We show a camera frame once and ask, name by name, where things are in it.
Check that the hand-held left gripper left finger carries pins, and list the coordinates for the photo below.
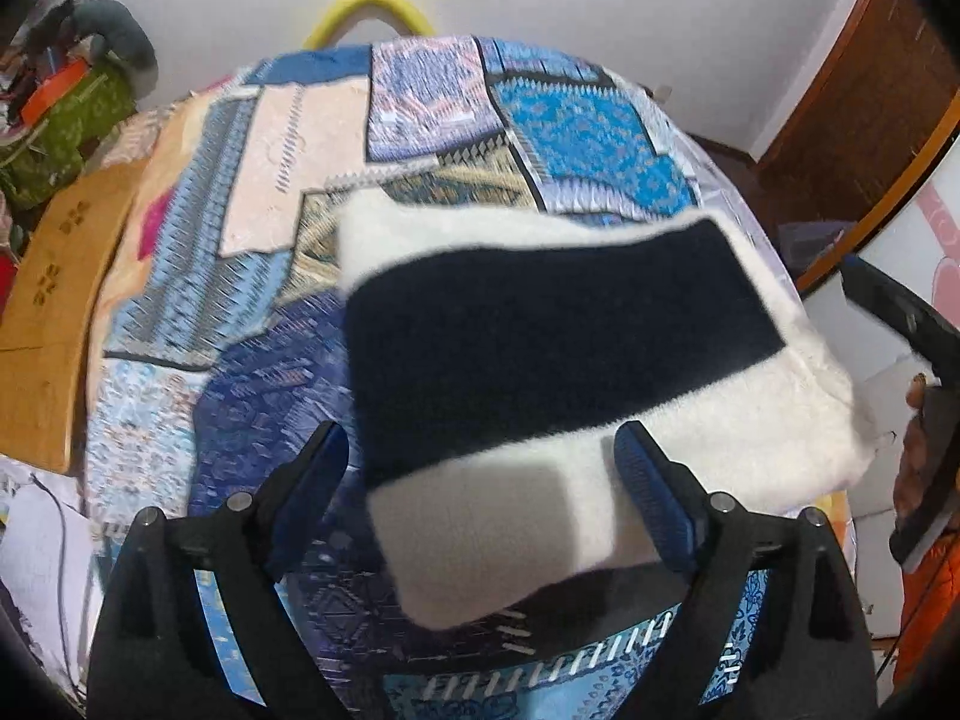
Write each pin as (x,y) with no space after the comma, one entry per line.
(309,499)

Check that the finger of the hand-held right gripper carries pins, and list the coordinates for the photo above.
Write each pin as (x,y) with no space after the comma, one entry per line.
(900,311)

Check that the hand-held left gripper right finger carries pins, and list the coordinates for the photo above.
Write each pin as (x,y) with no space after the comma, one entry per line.
(654,502)

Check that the white navy striped sweater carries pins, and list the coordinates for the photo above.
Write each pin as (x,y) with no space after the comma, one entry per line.
(562,330)

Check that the pile of mixed clothes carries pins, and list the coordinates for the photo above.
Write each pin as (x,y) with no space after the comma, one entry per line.
(30,52)

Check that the person's right hand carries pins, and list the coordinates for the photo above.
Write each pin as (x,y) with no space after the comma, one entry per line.
(913,457)

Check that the wooden framed wardrobe door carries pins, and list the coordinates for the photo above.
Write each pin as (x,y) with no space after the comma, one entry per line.
(900,225)

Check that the orange garment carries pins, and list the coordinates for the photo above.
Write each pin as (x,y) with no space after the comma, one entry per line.
(926,615)

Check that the blue patchwork blanket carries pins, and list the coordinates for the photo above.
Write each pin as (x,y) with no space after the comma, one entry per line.
(300,277)

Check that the brown wooden door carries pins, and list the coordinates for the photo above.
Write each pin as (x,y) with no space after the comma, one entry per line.
(855,90)

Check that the wooden board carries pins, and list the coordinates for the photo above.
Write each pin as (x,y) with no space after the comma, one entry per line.
(56,307)

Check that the peach printed fleece blanket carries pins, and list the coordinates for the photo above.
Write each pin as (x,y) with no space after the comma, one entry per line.
(139,187)

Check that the green patterned bag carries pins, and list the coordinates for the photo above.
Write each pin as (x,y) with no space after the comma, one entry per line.
(64,131)

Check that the orange box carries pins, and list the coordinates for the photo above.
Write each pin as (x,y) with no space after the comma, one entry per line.
(52,90)

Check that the yellow curved tube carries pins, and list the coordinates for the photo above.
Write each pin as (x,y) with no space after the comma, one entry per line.
(367,11)

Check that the grey plush garment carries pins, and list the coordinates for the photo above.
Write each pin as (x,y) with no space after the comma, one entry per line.
(116,30)

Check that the white wall outlet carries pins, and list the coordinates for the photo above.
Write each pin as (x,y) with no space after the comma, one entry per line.
(664,91)

